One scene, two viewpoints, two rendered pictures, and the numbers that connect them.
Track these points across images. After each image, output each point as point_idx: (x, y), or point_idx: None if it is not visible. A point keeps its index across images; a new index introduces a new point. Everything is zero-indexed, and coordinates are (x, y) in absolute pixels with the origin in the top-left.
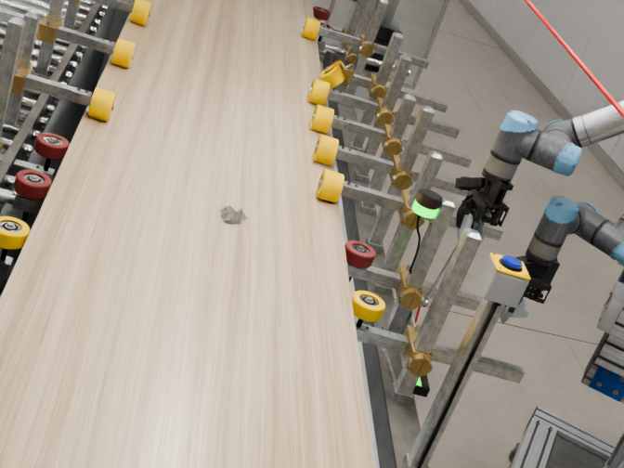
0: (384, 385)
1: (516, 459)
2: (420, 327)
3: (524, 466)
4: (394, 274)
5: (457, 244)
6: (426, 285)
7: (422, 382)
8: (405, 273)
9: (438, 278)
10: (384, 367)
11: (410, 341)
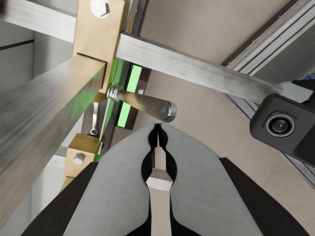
0: (83, 129)
1: (305, 6)
2: (77, 163)
3: (303, 16)
4: (63, 24)
5: (156, 104)
6: (131, 56)
7: (126, 122)
8: (83, 30)
9: (124, 101)
10: (91, 103)
11: (63, 174)
